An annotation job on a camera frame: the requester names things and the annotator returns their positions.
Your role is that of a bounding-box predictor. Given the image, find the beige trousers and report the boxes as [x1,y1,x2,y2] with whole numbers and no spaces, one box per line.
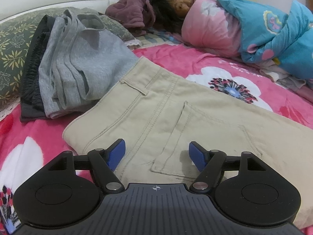
[63,58,312,228]

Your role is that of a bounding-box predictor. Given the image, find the pink floral blanket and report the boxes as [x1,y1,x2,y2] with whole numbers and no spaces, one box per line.
[1,44,312,234]

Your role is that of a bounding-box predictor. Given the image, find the black folded garment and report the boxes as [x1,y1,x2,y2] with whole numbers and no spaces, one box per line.
[20,15,55,123]

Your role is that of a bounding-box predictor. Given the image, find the grey folded garment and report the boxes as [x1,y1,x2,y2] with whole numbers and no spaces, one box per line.
[39,10,138,119]

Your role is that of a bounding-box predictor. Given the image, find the pink and blue quilt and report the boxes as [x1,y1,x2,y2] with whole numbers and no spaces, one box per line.
[181,0,312,80]

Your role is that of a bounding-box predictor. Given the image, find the green leaf-pattern pillow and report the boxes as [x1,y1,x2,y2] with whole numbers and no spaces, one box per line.
[1,7,135,106]

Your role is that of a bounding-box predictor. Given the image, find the maroon fleece garment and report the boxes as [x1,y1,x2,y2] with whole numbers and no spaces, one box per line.
[105,0,156,32]

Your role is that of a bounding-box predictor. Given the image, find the person lying in bed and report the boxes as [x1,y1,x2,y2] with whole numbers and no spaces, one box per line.
[149,0,194,34]

